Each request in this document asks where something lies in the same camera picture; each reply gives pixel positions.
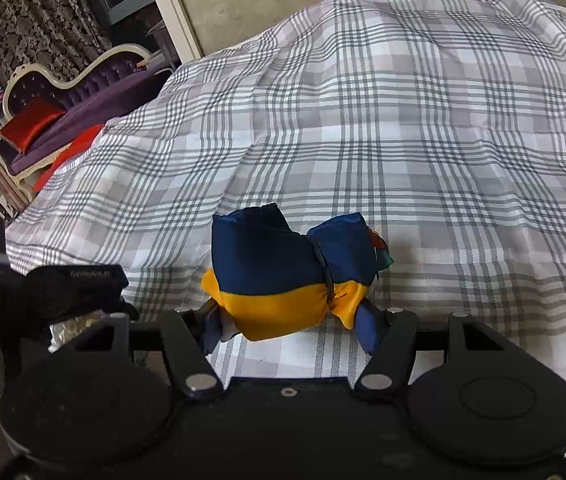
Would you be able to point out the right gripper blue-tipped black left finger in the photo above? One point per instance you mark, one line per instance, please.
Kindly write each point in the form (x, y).
(188, 338)

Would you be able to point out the navy yellow silk scarf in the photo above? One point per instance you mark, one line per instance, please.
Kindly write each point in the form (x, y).
(270, 281)

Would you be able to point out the grey plaid bed cover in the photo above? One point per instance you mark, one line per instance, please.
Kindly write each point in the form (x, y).
(442, 122)

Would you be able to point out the red satin cushion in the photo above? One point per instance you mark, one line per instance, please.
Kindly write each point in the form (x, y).
(29, 123)

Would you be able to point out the purple chaise sofa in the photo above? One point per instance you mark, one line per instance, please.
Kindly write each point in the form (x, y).
(118, 82)

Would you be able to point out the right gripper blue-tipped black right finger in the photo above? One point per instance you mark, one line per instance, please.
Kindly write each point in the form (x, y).
(388, 337)

